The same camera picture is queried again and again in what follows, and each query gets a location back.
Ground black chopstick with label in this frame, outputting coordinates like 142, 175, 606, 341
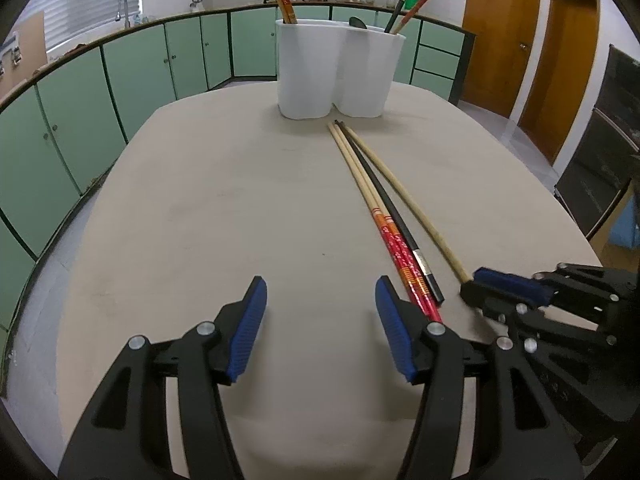
340, 119, 446, 305

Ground white clamp device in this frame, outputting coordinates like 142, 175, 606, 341
0, 32, 23, 76

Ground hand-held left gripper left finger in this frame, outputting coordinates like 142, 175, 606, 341
59, 275, 268, 480

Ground wooden door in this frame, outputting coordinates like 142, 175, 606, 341
460, 0, 543, 120
516, 0, 601, 166

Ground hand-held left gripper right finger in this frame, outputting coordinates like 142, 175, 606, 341
375, 275, 586, 480

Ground blue box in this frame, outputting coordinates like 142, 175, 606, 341
607, 195, 640, 248

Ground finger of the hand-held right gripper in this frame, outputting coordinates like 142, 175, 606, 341
472, 266, 568, 306
460, 282, 601, 342

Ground plain bamboo chopstick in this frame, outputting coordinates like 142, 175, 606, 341
345, 126, 471, 283

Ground plain black chopstick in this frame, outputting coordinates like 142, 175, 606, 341
383, 0, 411, 33

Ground black rack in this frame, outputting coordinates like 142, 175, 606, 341
552, 44, 640, 241

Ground white window blinds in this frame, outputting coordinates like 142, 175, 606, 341
40, 0, 143, 53

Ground reddish brown chopstick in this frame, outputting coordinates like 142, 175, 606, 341
396, 0, 447, 35

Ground white double utensil holder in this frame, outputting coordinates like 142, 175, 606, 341
275, 18, 405, 120

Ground cardboard box on counter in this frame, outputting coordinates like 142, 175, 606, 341
0, 10, 48, 103

